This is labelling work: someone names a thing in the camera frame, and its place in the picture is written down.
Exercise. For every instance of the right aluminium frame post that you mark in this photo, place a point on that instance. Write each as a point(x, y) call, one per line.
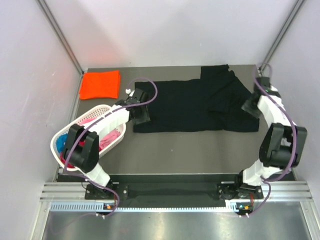
point(293, 13)

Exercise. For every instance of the white plastic laundry basket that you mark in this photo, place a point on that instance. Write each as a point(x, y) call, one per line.
point(95, 112)

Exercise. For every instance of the left aluminium frame post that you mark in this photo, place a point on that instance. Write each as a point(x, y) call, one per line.
point(43, 5)

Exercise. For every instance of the slotted grey cable duct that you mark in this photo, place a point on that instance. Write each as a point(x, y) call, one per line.
point(101, 207)

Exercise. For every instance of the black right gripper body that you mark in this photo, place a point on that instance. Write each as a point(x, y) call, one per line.
point(251, 108)

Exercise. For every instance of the folded orange t-shirt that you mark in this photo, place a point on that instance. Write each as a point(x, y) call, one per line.
point(100, 85)

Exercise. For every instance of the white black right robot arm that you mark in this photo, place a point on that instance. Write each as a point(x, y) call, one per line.
point(282, 146)

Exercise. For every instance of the pink t-shirt in basket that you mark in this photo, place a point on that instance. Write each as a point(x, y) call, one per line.
point(108, 139)

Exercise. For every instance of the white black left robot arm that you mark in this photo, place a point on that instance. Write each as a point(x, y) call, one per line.
point(81, 151)

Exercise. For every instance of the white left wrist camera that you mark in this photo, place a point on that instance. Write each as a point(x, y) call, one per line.
point(130, 91)

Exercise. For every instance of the aluminium frame post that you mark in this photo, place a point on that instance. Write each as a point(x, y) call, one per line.
point(43, 5)
point(293, 13)

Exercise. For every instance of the black t-shirt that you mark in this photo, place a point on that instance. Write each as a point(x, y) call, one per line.
point(212, 102)

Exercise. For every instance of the blue t-shirt in basket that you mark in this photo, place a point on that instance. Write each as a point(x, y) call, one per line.
point(60, 143)

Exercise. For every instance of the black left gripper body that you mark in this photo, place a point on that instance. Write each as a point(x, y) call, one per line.
point(143, 116)

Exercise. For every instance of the magenta t-shirt in basket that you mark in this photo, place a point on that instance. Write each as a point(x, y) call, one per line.
point(62, 158)

